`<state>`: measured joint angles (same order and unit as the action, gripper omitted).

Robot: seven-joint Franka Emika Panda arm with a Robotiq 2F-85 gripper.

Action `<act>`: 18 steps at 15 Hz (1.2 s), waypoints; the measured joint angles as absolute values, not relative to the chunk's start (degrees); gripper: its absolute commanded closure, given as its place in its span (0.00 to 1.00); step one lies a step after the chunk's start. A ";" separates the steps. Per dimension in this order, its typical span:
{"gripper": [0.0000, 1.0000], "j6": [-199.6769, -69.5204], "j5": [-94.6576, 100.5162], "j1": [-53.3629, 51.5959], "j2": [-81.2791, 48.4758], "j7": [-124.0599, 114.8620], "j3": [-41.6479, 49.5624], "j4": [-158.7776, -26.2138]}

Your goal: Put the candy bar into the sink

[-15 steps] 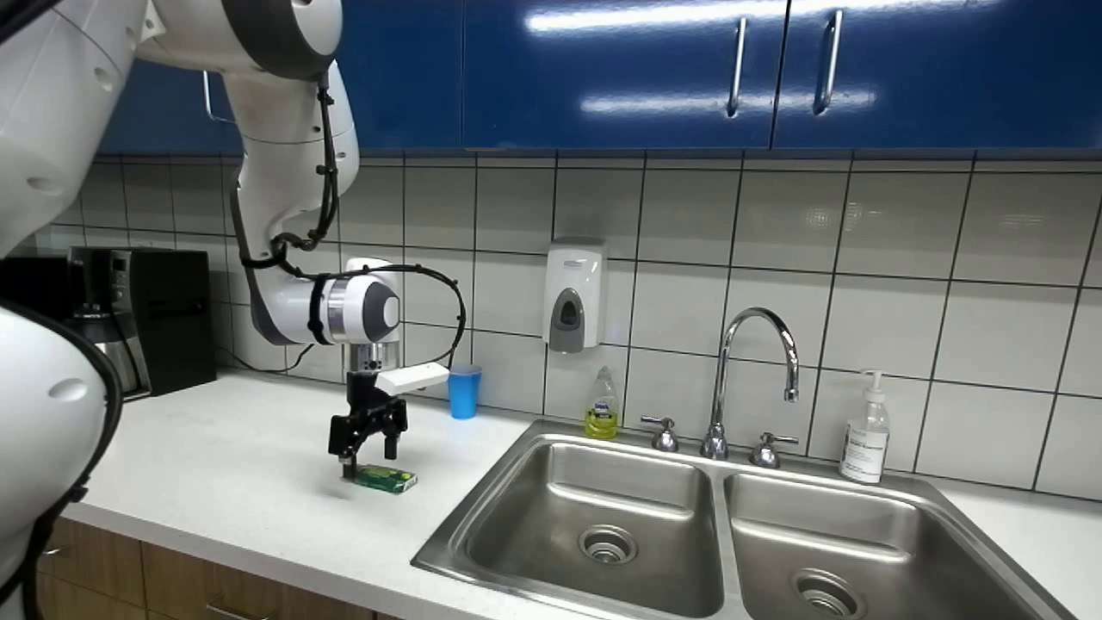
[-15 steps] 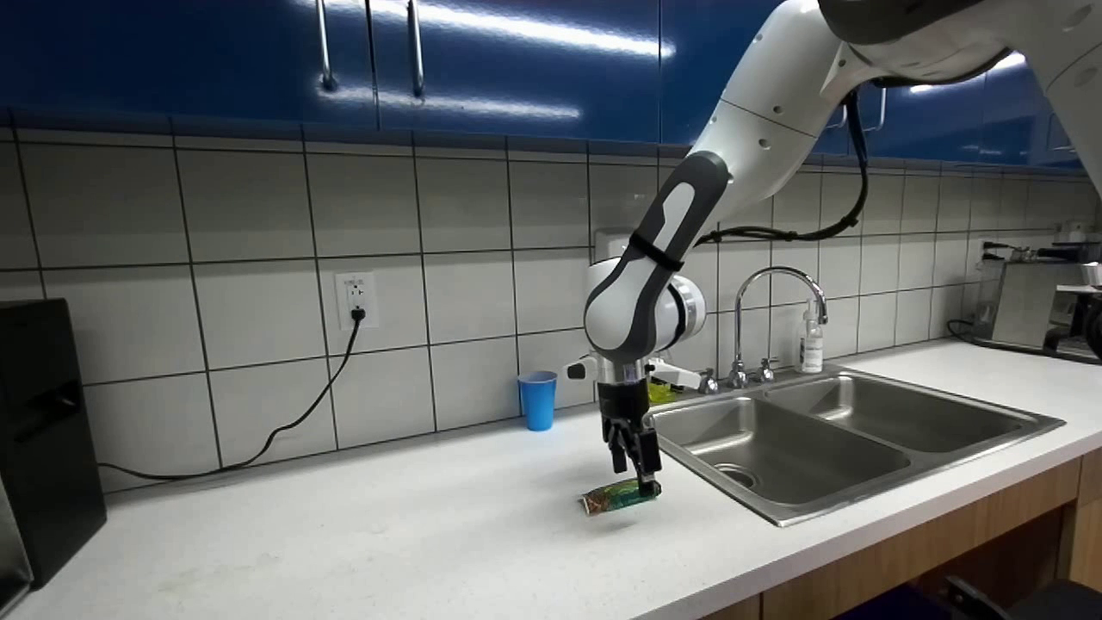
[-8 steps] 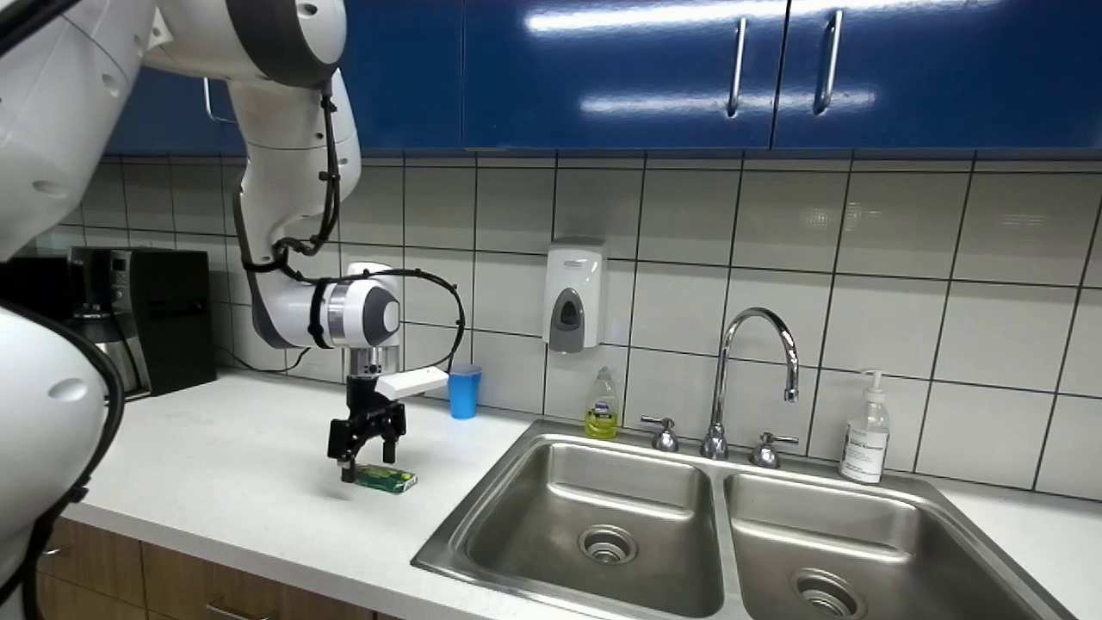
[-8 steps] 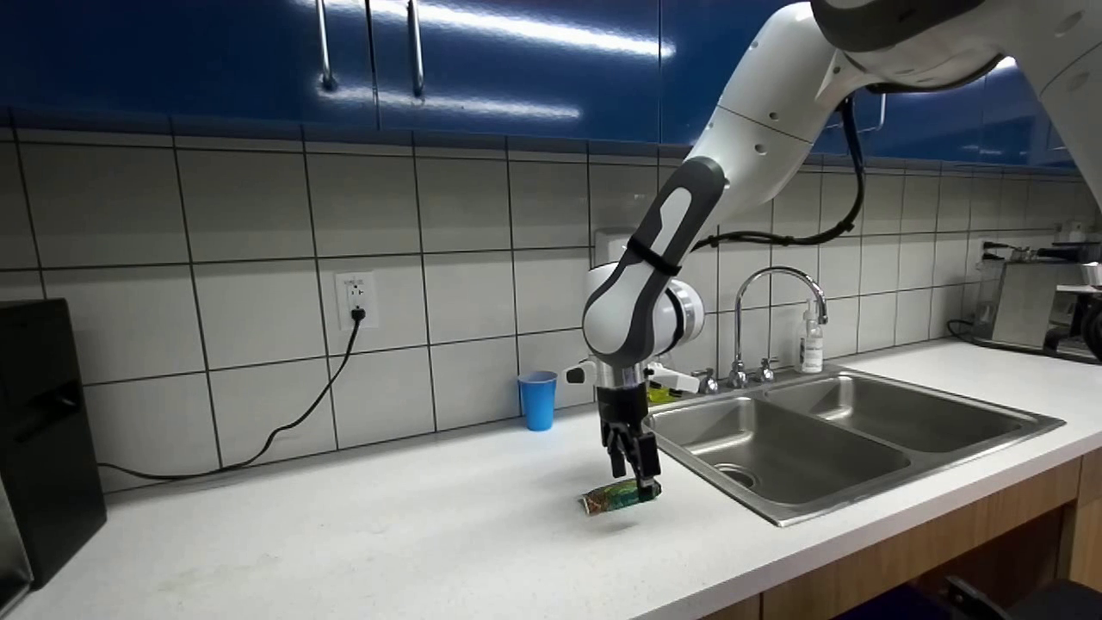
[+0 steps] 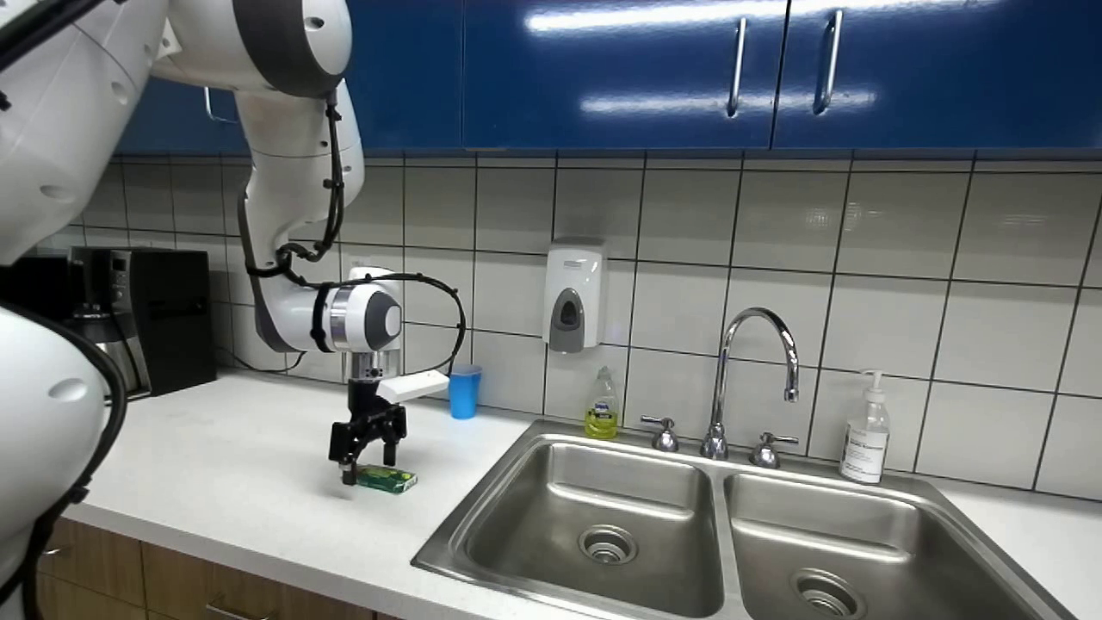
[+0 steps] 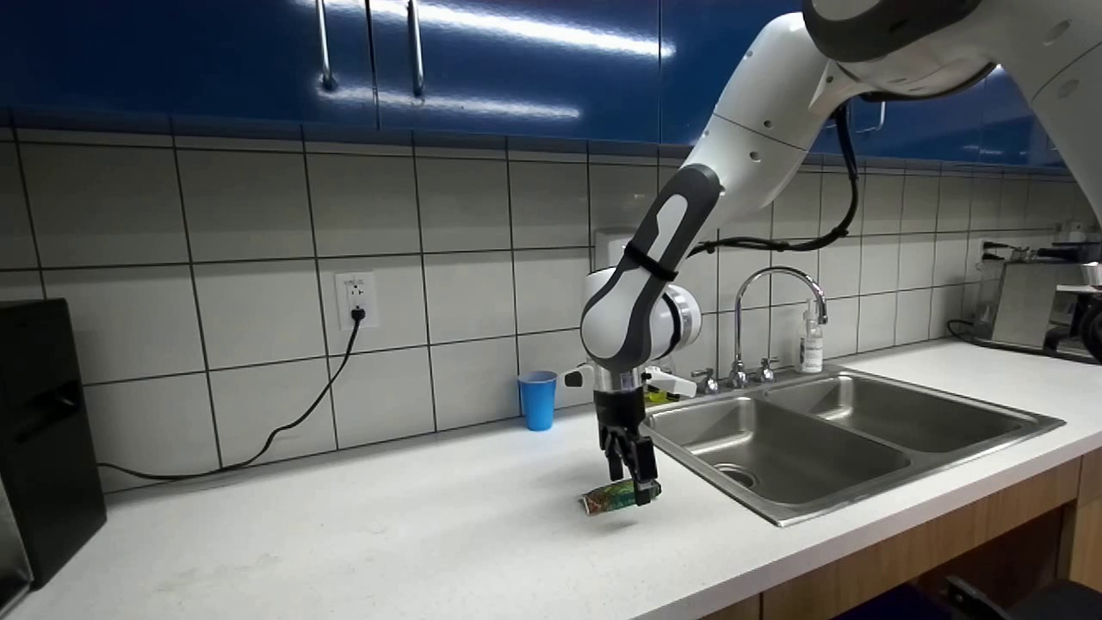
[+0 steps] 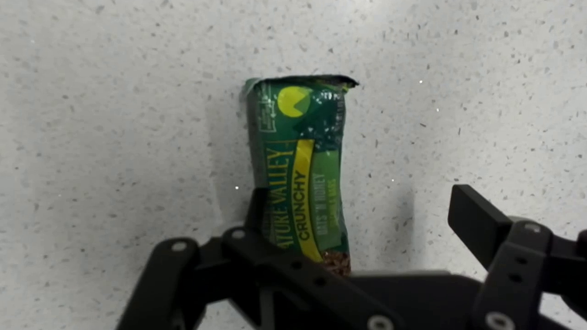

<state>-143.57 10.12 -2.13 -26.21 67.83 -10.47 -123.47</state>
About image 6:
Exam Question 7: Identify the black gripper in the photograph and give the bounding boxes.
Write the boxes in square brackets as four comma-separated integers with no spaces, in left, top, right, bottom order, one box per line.
[593,386,663,511]

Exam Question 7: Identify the green candy bar wrapper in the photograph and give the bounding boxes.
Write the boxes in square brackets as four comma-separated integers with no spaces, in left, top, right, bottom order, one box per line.
[575,479,646,520]

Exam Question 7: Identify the stainless steel double sink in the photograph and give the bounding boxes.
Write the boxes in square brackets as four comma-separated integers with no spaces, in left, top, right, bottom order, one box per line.
[642,367,1069,530]

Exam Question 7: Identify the blue plastic cup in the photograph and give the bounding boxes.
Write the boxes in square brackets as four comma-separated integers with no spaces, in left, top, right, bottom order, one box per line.
[513,367,560,434]

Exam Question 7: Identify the chrome gooseneck faucet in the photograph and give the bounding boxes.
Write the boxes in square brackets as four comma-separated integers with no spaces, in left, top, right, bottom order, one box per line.
[727,263,833,393]

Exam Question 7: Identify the clear pump soap bottle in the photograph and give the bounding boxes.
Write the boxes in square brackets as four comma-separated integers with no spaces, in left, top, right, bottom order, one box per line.
[798,307,830,380]

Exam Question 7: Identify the wooden base cabinet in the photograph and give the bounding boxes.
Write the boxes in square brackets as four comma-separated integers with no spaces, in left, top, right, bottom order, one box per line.
[700,454,1102,620]

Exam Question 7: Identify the blue cabinet door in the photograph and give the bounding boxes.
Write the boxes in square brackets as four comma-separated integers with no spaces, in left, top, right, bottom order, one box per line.
[853,62,1064,171]
[0,0,372,131]
[656,0,813,154]
[368,0,667,150]

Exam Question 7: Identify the black office chair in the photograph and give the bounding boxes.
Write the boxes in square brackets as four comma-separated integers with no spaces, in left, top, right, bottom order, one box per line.
[840,574,1102,620]

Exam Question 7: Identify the silver countertop appliance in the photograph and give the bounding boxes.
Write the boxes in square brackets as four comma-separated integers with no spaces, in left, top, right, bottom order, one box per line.
[977,237,1088,356]

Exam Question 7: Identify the black countertop machine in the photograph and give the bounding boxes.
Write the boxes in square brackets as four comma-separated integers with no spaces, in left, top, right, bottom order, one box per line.
[1049,258,1102,365]

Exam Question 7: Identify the black coffee maker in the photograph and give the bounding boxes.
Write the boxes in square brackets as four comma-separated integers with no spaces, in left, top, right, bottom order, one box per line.
[0,296,111,592]

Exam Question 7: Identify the white wall outlet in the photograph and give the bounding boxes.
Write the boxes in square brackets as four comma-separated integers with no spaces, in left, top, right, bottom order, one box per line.
[335,268,383,330]

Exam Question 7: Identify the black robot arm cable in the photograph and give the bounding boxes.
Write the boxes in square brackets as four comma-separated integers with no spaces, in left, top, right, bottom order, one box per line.
[685,100,863,258]

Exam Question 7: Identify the black power cord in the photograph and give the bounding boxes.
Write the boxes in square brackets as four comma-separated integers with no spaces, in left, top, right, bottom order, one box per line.
[97,307,368,483]

